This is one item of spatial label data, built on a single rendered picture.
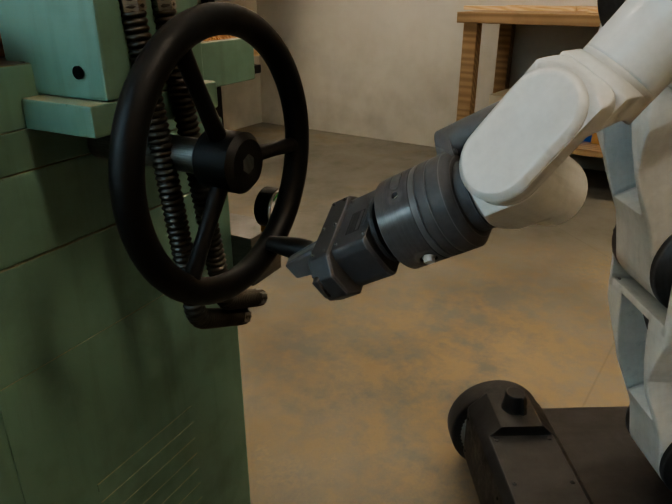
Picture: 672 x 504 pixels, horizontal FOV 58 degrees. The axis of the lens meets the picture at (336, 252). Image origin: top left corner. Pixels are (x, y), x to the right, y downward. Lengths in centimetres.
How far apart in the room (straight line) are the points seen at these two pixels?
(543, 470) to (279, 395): 72
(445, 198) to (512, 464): 75
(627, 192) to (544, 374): 90
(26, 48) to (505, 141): 45
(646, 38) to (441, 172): 17
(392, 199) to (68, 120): 31
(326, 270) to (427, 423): 103
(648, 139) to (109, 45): 61
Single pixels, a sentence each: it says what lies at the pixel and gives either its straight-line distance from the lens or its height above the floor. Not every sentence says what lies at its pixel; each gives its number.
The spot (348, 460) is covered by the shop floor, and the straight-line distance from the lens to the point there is 144.
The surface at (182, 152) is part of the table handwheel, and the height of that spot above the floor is 82.
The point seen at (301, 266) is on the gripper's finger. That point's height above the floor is 70.
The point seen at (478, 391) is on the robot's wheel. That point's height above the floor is 19.
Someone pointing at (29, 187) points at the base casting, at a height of 78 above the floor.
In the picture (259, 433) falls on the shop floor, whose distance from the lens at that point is 151.
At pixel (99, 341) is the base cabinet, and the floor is 58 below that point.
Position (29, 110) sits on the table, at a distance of 66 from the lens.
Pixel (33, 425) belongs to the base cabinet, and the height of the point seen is 53.
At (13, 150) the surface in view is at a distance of 67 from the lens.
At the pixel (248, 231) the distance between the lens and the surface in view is 95.
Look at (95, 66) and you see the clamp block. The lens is 61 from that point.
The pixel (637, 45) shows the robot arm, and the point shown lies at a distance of 50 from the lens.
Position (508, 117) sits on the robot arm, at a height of 88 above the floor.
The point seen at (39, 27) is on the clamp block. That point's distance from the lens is 66.
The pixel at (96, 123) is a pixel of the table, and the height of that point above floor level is 85.
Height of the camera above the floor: 97
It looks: 24 degrees down
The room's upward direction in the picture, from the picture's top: straight up
